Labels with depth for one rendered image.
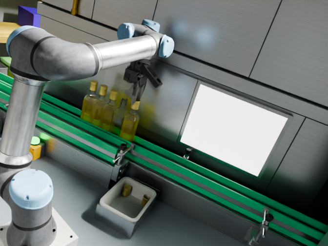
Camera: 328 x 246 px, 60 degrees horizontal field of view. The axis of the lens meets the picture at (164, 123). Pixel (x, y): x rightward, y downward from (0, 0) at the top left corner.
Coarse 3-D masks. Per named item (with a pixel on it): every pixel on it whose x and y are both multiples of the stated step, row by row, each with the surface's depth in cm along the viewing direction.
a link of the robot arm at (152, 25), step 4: (144, 20) 112; (148, 20) 113; (152, 20) 116; (144, 24) 112; (148, 24) 111; (152, 24) 111; (156, 24) 112; (148, 28) 111; (152, 28) 112; (156, 28) 113
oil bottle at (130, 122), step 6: (126, 114) 130; (132, 114) 129; (126, 120) 130; (132, 120) 129; (138, 120) 133; (126, 126) 131; (132, 126) 130; (126, 132) 132; (132, 132) 133; (126, 138) 133; (132, 138) 136
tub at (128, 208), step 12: (120, 180) 125; (132, 180) 128; (108, 192) 116; (120, 192) 128; (132, 192) 129; (144, 192) 127; (108, 204) 119; (120, 204) 122; (132, 204) 124; (132, 216) 118
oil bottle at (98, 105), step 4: (96, 100) 134; (100, 100) 134; (104, 100) 135; (96, 104) 134; (100, 104) 133; (104, 104) 134; (92, 108) 135; (96, 108) 134; (100, 108) 134; (92, 112) 136; (96, 112) 135; (100, 112) 134; (92, 116) 137; (96, 116) 136; (100, 116) 135; (92, 120) 137; (96, 120) 137; (100, 120) 136; (96, 124) 137
